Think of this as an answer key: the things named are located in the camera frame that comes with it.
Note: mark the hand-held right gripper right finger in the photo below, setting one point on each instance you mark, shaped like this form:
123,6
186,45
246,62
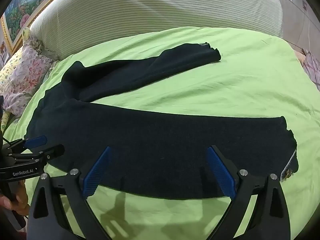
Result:
221,172

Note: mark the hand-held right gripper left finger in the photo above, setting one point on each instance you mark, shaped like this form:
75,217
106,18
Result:
96,176

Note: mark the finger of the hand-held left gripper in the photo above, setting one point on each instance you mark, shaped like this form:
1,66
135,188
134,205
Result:
53,151
37,140

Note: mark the black pants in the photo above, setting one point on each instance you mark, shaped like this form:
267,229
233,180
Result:
150,140

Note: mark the person's left hand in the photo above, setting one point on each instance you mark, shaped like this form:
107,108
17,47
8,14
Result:
15,205

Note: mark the pink floral pillow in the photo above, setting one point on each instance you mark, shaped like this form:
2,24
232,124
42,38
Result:
27,77

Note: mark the yellow floral pillow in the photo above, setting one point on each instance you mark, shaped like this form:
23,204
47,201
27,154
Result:
8,65

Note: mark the green bed sheet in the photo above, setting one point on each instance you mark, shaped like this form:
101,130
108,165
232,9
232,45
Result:
225,85

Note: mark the gold framed floral painting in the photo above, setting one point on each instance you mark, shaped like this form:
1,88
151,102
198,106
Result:
17,12

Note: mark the floral patterned cloth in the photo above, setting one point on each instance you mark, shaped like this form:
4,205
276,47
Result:
311,65

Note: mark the white striped pillow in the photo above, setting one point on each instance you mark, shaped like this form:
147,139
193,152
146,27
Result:
150,7

